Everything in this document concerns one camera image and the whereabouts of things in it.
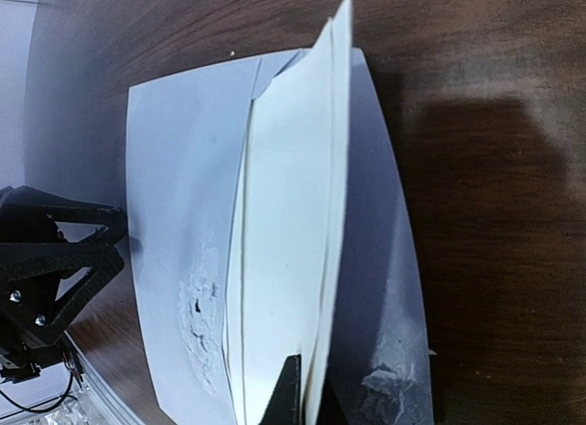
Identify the white letter paper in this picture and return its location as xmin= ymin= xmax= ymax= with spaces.
xmin=226 ymin=0 xmax=353 ymax=424

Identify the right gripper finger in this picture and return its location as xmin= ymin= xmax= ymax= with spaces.
xmin=260 ymin=354 xmax=302 ymax=425

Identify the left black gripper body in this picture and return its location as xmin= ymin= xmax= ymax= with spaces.
xmin=1 ymin=308 xmax=63 ymax=384

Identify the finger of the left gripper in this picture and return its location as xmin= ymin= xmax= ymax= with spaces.
xmin=1 ymin=244 xmax=124 ymax=347
xmin=1 ymin=186 xmax=126 ymax=245

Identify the front aluminium rail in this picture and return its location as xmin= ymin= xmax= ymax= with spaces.
xmin=65 ymin=333 xmax=157 ymax=425

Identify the white envelope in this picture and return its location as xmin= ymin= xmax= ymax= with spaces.
xmin=126 ymin=49 xmax=433 ymax=424

